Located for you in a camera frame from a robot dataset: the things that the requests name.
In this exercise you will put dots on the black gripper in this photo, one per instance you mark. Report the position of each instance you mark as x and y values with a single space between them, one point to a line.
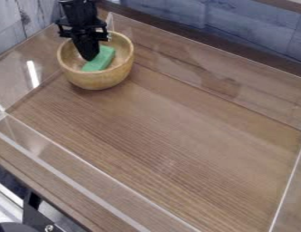
80 25

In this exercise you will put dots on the green rectangular stick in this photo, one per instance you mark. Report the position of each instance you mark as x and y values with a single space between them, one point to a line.
101 61

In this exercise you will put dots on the wooden bowl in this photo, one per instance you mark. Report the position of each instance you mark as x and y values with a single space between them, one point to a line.
104 79

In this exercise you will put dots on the clear acrylic barrier walls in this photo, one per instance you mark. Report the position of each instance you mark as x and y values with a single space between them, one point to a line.
187 149

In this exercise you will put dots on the black table leg bracket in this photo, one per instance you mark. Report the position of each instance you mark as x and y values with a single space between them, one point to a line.
39 215

